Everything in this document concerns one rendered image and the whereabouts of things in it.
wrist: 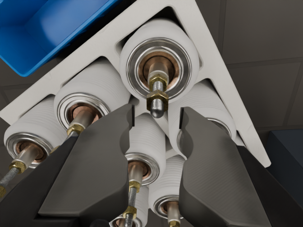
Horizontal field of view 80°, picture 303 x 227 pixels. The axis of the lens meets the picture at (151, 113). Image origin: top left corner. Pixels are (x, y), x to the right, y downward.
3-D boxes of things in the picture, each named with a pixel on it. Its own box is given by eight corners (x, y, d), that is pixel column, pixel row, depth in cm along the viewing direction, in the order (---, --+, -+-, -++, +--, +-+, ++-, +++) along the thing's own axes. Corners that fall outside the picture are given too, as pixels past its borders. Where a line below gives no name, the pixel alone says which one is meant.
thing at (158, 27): (187, 17, 34) (208, 28, 19) (180, 68, 39) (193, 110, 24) (135, 15, 34) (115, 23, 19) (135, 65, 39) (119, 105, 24)
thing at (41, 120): (84, 75, 41) (37, 118, 25) (104, 110, 45) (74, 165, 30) (49, 88, 43) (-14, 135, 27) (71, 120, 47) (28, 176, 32)
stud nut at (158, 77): (149, 73, 18) (149, 75, 17) (167, 73, 18) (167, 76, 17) (149, 91, 19) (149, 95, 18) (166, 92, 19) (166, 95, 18)
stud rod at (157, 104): (153, 72, 19) (149, 106, 13) (162, 72, 19) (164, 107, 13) (153, 81, 20) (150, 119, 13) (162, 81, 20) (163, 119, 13)
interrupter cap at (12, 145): (37, 124, 26) (34, 127, 26) (66, 161, 30) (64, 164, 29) (-3, 138, 28) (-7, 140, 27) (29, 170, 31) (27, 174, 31)
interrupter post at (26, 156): (34, 142, 28) (20, 157, 25) (43, 153, 29) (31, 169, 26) (22, 146, 29) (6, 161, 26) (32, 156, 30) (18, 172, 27)
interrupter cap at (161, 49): (196, 38, 19) (197, 39, 19) (186, 101, 23) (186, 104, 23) (125, 34, 20) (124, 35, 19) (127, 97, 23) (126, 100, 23)
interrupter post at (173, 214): (177, 201, 34) (179, 218, 31) (181, 208, 35) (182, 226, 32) (165, 202, 34) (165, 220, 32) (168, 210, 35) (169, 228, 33)
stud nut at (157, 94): (146, 88, 14) (146, 93, 14) (168, 88, 14) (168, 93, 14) (147, 110, 15) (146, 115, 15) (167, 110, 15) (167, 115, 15)
